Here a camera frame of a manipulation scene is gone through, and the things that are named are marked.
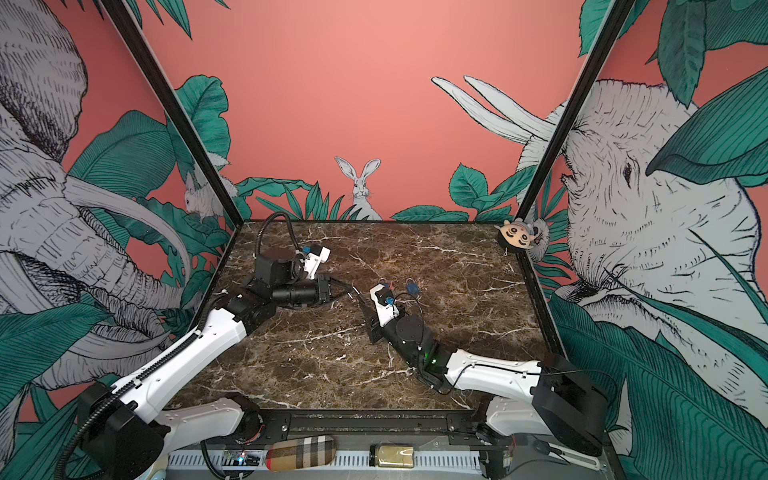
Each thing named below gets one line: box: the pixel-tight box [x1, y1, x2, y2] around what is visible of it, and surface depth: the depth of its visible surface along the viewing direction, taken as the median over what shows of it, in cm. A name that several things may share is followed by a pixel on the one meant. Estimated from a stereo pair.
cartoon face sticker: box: [494, 218, 534, 249], surface depth 109 cm
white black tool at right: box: [547, 442, 601, 471], surface depth 71 cm
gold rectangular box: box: [369, 443, 415, 468], surface depth 69 cm
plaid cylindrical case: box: [266, 436, 337, 471], surface depth 70 cm
